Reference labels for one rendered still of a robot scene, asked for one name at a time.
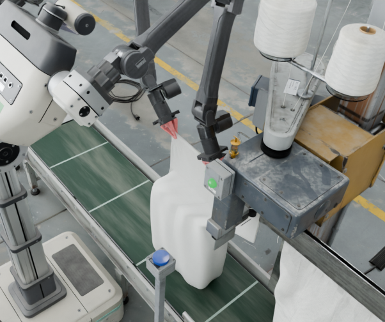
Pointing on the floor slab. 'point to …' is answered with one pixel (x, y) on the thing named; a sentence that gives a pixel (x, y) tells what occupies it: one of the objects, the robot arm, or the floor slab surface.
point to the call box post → (159, 299)
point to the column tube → (355, 108)
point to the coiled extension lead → (129, 96)
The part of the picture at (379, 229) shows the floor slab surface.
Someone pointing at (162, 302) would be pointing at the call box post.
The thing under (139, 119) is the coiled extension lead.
